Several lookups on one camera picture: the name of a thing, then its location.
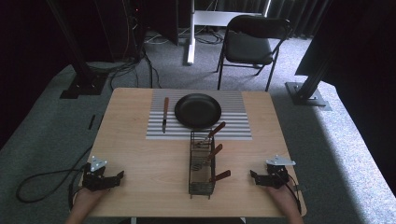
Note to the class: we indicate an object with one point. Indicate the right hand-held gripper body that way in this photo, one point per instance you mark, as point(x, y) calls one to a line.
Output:
point(278, 174)

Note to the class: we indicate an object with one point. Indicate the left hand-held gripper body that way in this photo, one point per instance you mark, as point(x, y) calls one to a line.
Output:
point(93, 180)

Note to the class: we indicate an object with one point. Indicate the person's left hand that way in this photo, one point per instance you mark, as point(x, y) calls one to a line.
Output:
point(88, 199)

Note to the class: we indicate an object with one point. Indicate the person's right hand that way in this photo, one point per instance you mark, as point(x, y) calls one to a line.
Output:
point(285, 197)

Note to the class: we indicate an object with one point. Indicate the grey striped placemat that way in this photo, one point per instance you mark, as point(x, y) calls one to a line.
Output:
point(236, 124)

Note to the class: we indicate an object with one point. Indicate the short black floor strip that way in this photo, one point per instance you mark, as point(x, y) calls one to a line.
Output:
point(101, 122)
point(91, 122)

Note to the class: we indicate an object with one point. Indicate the black frying pan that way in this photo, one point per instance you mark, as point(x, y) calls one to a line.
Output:
point(198, 110)

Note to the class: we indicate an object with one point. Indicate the black metal stand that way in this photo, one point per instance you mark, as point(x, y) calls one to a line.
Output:
point(308, 90)
point(79, 62)

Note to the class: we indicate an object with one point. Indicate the black folding chair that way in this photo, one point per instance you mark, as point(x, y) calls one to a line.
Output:
point(247, 46)

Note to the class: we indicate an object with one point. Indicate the white desk frame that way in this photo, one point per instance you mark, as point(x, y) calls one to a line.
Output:
point(191, 34)

